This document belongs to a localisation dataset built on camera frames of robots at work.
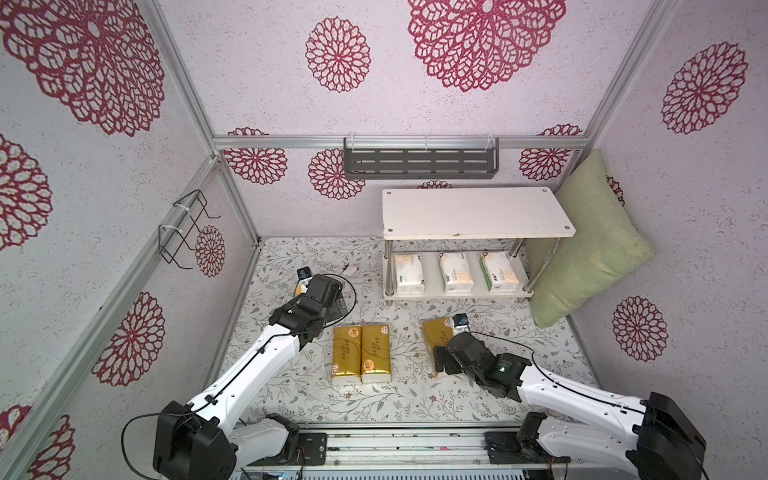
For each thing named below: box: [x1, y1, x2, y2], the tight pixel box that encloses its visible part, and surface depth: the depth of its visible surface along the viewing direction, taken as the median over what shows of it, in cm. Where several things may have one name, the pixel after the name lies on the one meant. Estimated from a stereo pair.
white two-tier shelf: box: [382, 187, 576, 305], surface depth 96 cm
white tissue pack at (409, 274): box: [394, 254, 425, 295], surface depth 97 cm
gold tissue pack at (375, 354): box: [361, 323, 392, 384], surface depth 85 cm
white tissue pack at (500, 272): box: [479, 252, 519, 292], surface depth 97 cm
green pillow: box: [527, 149, 654, 328], surface depth 81 cm
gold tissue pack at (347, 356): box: [331, 325, 364, 386], surface depth 85 cm
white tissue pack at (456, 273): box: [438, 252, 474, 293], surface depth 97 cm
